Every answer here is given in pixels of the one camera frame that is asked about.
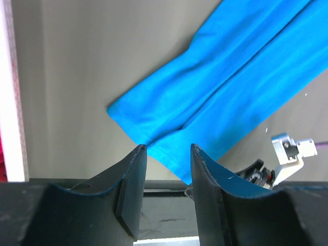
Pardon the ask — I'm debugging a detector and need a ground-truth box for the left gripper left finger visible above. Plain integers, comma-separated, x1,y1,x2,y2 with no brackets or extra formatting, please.
1,145,147,245

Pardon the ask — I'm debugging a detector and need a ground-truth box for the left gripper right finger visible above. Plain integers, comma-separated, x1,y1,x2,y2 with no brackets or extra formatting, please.
191,144,327,245

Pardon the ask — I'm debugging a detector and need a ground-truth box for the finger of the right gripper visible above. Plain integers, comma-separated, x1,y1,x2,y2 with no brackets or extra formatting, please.
235,159,264,179

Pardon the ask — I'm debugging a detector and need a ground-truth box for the blue t shirt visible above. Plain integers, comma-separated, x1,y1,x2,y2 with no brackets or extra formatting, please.
107,1,327,185

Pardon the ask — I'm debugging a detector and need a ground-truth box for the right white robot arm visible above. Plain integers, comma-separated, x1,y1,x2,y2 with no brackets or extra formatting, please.
236,133,317,190

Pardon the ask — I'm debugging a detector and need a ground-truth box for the magenta t shirt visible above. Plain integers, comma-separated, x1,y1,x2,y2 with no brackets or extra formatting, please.
0,141,7,182

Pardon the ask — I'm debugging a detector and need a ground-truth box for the white plastic laundry basket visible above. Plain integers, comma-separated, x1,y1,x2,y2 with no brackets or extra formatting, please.
1,1,29,182

